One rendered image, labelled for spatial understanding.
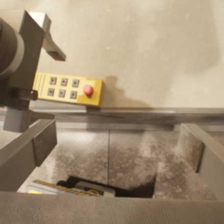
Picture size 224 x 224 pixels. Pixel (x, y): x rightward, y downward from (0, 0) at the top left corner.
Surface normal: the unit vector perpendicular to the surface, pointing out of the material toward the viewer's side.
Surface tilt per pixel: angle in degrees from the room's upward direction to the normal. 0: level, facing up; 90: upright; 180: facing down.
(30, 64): 90
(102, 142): 0
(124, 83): 0
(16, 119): 0
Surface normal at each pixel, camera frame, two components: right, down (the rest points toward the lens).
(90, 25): -0.14, -0.13
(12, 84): 0.98, 0.13
